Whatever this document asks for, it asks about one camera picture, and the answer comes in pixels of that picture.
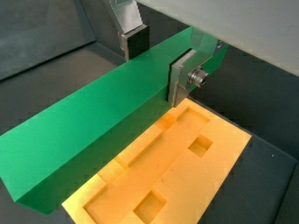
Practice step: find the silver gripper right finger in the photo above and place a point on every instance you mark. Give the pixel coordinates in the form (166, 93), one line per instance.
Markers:
(191, 69)

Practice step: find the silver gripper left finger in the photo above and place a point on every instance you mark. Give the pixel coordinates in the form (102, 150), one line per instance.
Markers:
(133, 31)

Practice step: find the green long block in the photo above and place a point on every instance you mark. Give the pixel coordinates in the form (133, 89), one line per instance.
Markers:
(54, 151)

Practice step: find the yellow slotted board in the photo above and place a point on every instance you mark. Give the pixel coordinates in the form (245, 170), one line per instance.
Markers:
(163, 178)

